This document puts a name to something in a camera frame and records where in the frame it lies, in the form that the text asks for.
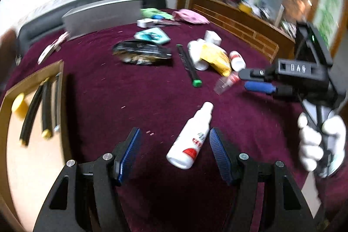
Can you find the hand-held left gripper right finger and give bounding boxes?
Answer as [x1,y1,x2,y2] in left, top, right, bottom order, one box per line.
[209,127,314,232]

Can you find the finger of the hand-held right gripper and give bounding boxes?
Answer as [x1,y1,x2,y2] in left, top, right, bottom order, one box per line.
[244,81,294,96]
[238,67,278,81]

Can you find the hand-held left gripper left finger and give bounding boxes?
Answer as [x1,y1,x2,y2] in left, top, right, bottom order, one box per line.
[33,127,142,232]

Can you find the white medicine bottle red label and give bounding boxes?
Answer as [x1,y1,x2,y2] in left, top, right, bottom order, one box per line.
[229,50,247,72]

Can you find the white spray bottle red label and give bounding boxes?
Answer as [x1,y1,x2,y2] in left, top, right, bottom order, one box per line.
[166,102,214,170]

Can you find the clear cup red contents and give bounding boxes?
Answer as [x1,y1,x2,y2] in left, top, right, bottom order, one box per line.
[213,72,242,96]

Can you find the large white plastic bottle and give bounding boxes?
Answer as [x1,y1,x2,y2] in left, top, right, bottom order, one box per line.
[187,38,210,71]

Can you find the black tube green cap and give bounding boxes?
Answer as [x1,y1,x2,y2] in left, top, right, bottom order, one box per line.
[176,44,203,87]

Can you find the black snack bag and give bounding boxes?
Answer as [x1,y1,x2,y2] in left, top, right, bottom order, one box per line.
[112,40,174,66]

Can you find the wooden tray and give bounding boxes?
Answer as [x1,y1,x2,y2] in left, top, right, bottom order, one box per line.
[0,60,72,224]

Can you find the person's right hand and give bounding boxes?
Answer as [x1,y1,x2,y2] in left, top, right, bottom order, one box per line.
[297,112,348,173]

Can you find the yellow packet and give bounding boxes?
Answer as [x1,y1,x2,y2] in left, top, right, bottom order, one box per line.
[201,42,232,77]

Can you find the wooden sideboard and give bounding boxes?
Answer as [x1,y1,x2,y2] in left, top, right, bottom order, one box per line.
[189,0,295,64]

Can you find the maroon tablecloth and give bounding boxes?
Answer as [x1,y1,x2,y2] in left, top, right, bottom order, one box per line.
[0,7,348,232]

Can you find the pink pouch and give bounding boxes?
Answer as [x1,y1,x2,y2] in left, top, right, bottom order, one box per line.
[172,9,210,25]

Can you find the thin black tube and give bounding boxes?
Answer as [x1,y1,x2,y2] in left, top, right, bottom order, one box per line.
[54,72,63,133]

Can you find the black tube yellow cap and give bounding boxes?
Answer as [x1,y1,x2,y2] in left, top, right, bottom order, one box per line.
[18,78,50,147]
[41,79,54,140]

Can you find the teal packet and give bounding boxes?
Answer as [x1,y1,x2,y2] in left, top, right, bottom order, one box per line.
[134,28,171,45]

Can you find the green cloth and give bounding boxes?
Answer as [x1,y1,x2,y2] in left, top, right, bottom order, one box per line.
[140,8,172,21]

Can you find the yellow-capped bottle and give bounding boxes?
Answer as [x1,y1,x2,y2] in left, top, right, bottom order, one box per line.
[11,94,28,120]

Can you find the small white box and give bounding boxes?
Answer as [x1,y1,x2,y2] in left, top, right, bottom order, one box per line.
[137,18,155,28]

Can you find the white card pack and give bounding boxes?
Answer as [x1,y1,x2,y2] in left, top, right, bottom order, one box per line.
[37,32,70,64]

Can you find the silver grey box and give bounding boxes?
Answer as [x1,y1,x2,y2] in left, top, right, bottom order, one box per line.
[62,0,144,40]

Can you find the black leather sofa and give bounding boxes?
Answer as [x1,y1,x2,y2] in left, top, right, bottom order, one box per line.
[16,0,136,58]

